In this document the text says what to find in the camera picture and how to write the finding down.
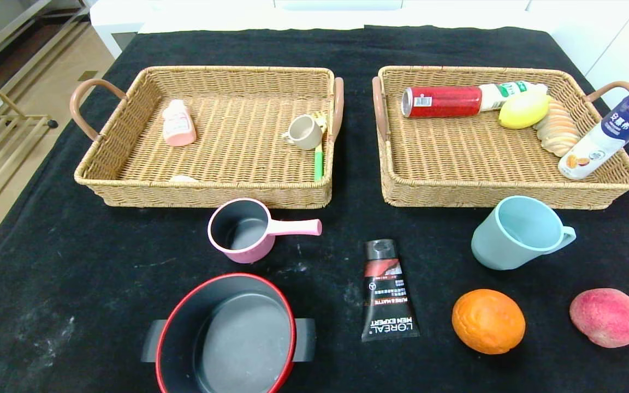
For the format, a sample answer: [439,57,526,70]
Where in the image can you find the black cosmetic tube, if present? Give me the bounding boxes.
[361,239,420,343]

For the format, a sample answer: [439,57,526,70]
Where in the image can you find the light blue mug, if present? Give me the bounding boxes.
[471,195,577,271]

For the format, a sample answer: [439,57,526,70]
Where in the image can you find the orange fruit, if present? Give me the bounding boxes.
[452,289,526,355]

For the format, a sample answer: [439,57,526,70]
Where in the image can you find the pink peach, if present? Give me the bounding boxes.
[569,288,629,349]

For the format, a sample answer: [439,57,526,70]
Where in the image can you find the rectangular wicker basket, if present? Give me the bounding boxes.
[69,65,345,210]
[371,65,629,210]

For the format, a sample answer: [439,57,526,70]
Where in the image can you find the small beige cup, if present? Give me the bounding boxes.
[282,114,324,151]

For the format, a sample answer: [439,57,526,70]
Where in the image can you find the pink saucepan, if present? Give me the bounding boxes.
[207,198,323,264]

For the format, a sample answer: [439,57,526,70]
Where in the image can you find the small pink bottle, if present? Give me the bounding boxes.
[162,99,197,147]

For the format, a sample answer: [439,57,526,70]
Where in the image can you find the red rimmed black pot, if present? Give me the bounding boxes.
[141,273,316,393]

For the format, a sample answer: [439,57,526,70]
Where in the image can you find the red drink can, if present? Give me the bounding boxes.
[401,86,483,118]

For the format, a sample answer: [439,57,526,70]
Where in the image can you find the white bottle green label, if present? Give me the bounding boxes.
[478,81,549,112]

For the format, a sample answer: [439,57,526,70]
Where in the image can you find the yellow lemon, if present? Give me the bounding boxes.
[499,90,551,130]

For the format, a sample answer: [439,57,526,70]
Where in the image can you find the striped bread roll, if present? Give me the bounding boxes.
[533,100,581,158]

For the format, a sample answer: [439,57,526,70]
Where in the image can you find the white yogurt bottle blue cap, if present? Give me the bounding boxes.
[557,78,629,181]

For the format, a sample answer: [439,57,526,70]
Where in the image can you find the wooden wheeled rack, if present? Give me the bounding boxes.
[0,82,58,227]

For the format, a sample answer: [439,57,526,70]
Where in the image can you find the green handled yellow brush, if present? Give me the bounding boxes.
[312,111,328,182]

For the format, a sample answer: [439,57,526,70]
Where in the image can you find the grey metal shelf frame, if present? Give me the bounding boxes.
[0,0,92,96]

